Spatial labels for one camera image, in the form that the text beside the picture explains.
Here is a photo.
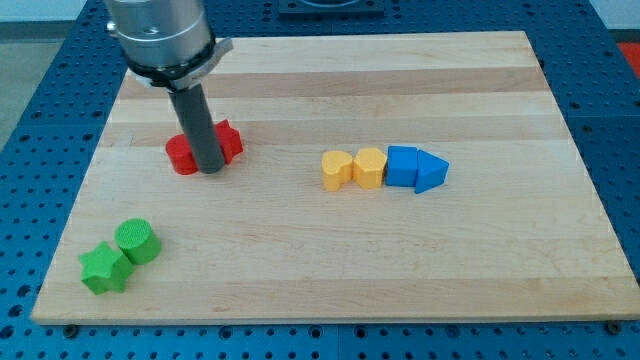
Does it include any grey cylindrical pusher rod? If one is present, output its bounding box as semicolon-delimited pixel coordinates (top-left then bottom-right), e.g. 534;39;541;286
169;84;225;174

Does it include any blue square block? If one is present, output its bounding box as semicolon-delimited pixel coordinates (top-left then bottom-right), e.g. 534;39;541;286
386;146;418;187

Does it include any yellow hexagon block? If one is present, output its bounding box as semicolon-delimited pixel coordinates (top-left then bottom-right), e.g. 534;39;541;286
353;147;387;189

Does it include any red circle block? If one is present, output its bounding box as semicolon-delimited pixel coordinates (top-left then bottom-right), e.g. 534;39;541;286
165;134;199;175

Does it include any yellow heart block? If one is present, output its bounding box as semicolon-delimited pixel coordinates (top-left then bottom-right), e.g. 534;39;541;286
321;150;353;192

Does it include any green cylinder block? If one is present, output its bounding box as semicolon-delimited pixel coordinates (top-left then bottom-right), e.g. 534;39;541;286
114;218;161;265

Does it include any red star block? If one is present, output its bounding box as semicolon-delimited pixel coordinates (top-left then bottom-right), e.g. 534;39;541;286
214;120;244;165

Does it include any blue triangle block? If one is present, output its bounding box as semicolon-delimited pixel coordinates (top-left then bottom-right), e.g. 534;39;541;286
414;150;449;194

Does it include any green star block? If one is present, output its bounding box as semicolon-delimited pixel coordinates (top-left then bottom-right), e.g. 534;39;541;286
78;242;135;295

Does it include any wooden board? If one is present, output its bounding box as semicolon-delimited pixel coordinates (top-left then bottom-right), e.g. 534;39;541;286
32;31;639;325

